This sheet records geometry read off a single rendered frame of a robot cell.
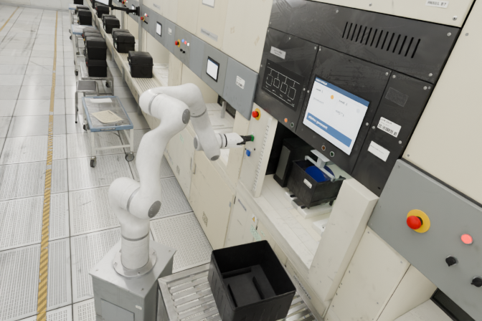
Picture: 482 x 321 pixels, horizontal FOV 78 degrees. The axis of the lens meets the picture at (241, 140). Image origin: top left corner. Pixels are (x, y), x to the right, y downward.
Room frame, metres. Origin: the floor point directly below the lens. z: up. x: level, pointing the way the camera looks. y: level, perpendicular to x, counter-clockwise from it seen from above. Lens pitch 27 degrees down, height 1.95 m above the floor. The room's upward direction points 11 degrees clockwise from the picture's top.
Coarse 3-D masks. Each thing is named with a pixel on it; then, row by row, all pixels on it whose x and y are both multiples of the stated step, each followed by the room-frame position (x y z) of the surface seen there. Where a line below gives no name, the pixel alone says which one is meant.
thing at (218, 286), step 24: (264, 240) 1.05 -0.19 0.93; (216, 264) 0.87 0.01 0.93; (240, 264) 1.00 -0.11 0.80; (264, 264) 1.02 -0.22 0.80; (216, 288) 0.83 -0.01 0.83; (240, 288) 0.90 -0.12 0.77; (264, 288) 0.92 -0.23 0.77; (288, 288) 0.85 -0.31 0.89; (240, 312) 0.70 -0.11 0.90; (264, 312) 0.75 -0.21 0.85
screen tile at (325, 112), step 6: (318, 90) 1.21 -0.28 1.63; (324, 90) 1.18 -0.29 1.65; (318, 96) 1.20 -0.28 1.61; (324, 96) 1.17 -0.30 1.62; (312, 102) 1.22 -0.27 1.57; (330, 102) 1.14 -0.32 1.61; (312, 108) 1.21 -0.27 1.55; (318, 108) 1.18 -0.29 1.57; (324, 108) 1.16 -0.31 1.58; (330, 108) 1.13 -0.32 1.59; (318, 114) 1.17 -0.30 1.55; (324, 114) 1.15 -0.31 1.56; (330, 114) 1.13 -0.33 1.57
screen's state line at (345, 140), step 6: (312, 120) 1.19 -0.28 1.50; (318, 120) 1.17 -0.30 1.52; (318, 126) 1.16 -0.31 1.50; (324, 126) 1.13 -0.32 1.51; (330, 126) 1.11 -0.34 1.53; (330, 132) 1.10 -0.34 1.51; (336, 132) 1.08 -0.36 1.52; (336, 138) 1.07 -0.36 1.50; (342, 138) 1.05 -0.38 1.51; (348, 138) 1.03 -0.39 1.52; (348, 144) 1.02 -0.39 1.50
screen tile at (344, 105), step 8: (336, 104) 1.11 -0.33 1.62; (344, 104) 1.08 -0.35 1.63; (352, 104) 1.05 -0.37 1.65; (352, 112) 1.04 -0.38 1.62; (360, 112) 1.02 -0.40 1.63; (336, 120) 1.09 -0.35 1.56; (344, 120) 1.06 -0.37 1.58; (352, 120) 1.03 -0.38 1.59; (344, 128) 1.05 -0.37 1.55; (352, 128) 1.02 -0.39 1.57
